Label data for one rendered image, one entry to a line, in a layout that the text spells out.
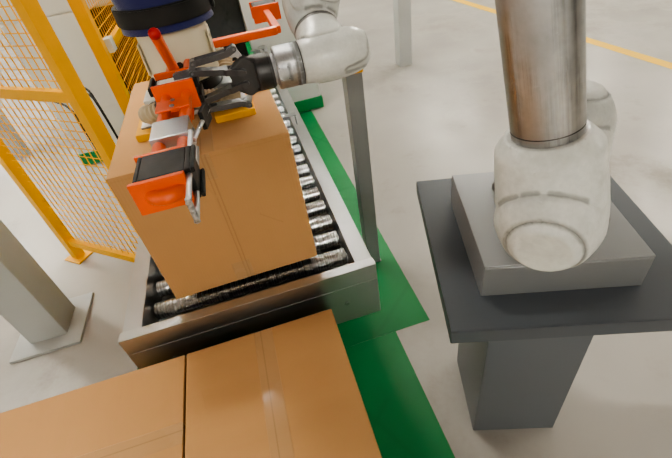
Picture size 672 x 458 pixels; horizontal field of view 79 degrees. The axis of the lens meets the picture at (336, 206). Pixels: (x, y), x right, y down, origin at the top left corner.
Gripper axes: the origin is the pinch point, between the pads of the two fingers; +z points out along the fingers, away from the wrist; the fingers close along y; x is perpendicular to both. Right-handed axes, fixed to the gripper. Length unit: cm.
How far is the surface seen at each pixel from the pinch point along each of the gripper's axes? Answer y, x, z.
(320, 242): 61, 10, -23
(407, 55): 107, 270, -165
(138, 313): 56, -3, 32
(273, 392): 61, -35, 0
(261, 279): 61, 1, -2
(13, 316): 94, 56, 107
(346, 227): 56, 8, -32
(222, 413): 61, -36, 12
